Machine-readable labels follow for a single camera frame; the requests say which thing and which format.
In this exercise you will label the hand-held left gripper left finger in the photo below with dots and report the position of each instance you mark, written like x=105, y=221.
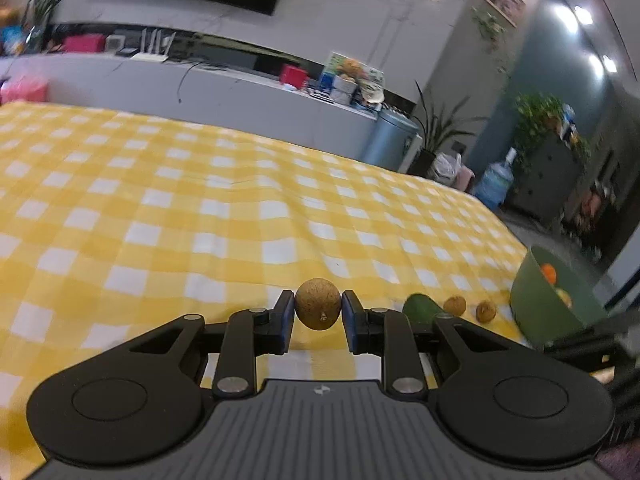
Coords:
x=285, y=325

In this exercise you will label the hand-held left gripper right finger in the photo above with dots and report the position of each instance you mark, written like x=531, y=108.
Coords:
x=352, y=325

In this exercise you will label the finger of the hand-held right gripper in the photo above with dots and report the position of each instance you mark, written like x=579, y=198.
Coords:
x=590, y=334

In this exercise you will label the brown longan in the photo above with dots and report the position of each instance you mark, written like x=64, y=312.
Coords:
x=455, y=305
x=485, y=311
x=318, y=302

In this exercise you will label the green bowl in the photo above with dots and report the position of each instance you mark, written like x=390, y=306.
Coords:
x=535, y=305

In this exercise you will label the green cucumber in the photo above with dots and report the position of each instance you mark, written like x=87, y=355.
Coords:
x=420, y=307

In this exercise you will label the orange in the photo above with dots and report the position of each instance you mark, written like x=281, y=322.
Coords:
x=549, y=273

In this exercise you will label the cluttered shelf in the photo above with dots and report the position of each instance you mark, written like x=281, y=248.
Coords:
x=595, y=215

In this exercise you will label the grey cabinet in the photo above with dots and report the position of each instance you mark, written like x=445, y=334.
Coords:
x=545, y=185

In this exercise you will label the sword-leaf potted plant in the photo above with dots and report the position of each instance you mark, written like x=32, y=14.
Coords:
x=422, y=162

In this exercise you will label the blue water jug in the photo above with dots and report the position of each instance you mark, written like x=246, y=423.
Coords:
x=494, y=182

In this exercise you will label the white plastic bag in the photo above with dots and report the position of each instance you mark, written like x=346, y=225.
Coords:
x=446, y=167

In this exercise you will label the small leafy plant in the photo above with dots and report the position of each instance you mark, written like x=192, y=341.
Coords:
x=582, y=150

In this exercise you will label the small pink appliance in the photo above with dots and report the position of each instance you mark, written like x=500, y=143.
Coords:
x=465, y=179

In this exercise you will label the blue-grey trash can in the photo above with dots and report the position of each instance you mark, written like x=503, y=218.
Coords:
x=387, y=140

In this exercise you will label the yellow checkered tablecloth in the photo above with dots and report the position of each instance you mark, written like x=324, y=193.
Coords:
x=125, y=185

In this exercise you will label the blue-capped bottle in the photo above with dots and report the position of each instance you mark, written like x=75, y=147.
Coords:
x=568, y=120

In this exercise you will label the bushy pothos plant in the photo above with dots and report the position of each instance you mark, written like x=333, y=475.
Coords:
x=537, y=120

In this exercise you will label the white marble console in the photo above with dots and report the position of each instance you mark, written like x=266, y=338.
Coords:
x=250, y=105

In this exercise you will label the beige hat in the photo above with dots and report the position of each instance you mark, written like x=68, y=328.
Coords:
x=372, y=95

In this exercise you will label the white pot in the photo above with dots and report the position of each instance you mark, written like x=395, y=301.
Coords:
x=345, y=90

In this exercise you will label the red box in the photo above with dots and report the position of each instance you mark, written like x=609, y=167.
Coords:
x=292, y=75

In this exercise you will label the brown plush bear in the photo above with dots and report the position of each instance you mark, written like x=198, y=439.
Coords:
x=352, y=69

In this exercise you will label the illustrated poster card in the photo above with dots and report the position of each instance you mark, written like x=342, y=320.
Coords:
x=334, y=60

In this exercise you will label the white router with antennas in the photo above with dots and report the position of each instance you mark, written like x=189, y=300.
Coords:
x=150, y=55

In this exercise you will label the hanging vine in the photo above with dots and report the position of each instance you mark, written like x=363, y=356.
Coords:
x=487, y=30

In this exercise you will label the small white device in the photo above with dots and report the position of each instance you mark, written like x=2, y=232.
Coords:
x=116, y=43

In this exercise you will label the pink box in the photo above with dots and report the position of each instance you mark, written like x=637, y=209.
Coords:
x=84, y=44

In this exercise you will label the pink plastic bag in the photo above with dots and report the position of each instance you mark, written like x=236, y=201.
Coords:
x=22, y=90

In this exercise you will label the long-leaf plant in vase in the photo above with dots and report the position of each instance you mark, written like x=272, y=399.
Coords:
x=45, y=5

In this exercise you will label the wall outlet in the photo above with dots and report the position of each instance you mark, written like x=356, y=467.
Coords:
x=460, y=146

